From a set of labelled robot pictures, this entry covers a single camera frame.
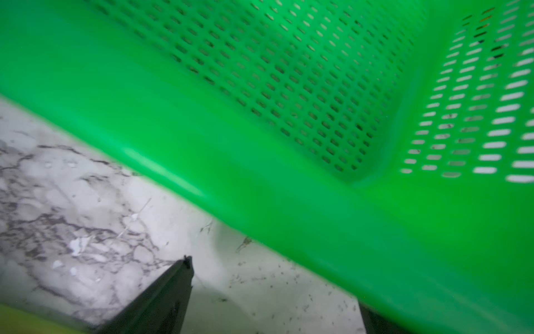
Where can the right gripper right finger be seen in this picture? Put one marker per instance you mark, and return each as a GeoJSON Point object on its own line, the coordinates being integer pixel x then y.
{"type": "Point", "coordinates": [375, 323]}

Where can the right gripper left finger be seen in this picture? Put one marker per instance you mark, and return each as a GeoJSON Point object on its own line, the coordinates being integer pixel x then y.
{"type": "Point", "coordinates": [161, 308]}

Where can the yellow-green long pants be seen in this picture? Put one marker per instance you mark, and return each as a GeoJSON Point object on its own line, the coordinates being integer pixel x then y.
{"type": "Point", "coordinates": [18, 321]}

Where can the green plastic basket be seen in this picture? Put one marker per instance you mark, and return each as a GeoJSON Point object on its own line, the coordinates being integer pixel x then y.
{"type": "Point", "coordinates": [385, 145]}

